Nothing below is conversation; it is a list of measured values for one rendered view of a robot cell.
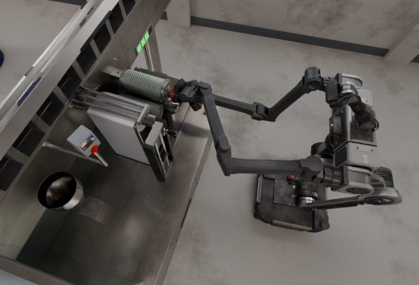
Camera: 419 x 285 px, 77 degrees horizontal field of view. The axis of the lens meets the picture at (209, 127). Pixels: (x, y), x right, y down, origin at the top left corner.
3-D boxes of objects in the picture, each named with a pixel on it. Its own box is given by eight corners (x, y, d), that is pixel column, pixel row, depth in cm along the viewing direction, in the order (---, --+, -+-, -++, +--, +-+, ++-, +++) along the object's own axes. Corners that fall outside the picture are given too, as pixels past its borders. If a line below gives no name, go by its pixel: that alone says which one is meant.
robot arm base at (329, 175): (334, 192, 117) (348, 185, 106) (315, 188, 117) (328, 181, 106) (333, 173, 121) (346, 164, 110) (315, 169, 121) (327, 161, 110)
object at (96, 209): (113, 232, 150) (70, 216, 99) (90, 224, 152) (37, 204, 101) (123, 207, 156) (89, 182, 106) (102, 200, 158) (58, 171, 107)
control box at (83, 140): (91, 159, 95) (80, 149, 87) (77, 150, 97) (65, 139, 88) (104, 145, 98) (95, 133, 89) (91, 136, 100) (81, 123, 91)
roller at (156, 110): (156, 127, 158) (154, 117, 147) (118, 115, 160) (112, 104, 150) (164, 111, 163) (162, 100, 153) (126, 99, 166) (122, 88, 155)
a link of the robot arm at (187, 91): (208, 95, 143) (209, 84, 136) (199, 110, 136) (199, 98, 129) (189, 88, 145) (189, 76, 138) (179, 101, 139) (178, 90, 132)
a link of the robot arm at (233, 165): (216, 179, 114) (219, 168, 106) (216, 152, 122) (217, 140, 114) (316, 182, 117) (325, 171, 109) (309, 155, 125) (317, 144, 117)
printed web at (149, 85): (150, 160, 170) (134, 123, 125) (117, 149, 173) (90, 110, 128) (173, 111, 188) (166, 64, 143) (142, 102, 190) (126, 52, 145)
